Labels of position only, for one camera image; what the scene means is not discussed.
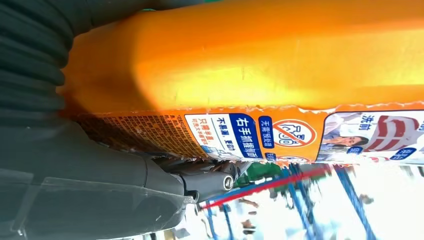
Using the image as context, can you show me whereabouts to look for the green plastic crate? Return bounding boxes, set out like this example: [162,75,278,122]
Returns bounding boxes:
[238,162,286,188]

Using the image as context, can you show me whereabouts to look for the blue shelf cart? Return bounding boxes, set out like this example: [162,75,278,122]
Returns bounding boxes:
[198,163,379,240]

